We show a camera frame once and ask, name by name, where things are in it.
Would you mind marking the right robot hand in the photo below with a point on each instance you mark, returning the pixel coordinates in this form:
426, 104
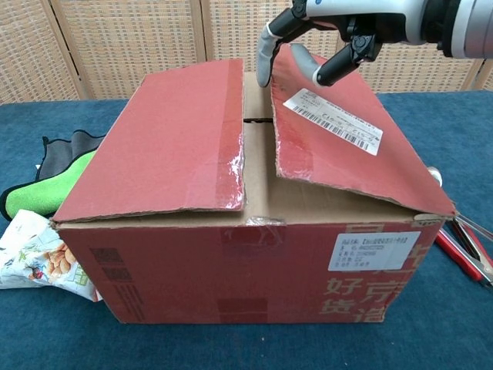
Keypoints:
369, 15

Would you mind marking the red cardboard box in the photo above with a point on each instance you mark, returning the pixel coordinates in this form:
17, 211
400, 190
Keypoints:
173, 262

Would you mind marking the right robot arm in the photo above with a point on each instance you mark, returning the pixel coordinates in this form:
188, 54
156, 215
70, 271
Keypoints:
473, 27

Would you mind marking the woven bamboo folding screen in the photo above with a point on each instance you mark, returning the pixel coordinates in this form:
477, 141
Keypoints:
135, 38

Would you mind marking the red metal tongs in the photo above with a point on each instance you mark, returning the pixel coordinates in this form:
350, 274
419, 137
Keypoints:
462, 254

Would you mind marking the grey cloth black trim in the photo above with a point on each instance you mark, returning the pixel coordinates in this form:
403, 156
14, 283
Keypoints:
61, 154

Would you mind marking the green microfiber cloth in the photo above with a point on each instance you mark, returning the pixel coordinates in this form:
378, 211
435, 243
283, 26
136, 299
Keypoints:
50, 189

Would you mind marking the white snack bag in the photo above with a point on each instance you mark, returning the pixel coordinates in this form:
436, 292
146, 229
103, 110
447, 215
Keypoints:
31, 254

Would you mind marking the blue table mat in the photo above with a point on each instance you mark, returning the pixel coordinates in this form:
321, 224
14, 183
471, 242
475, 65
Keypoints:
58, 339

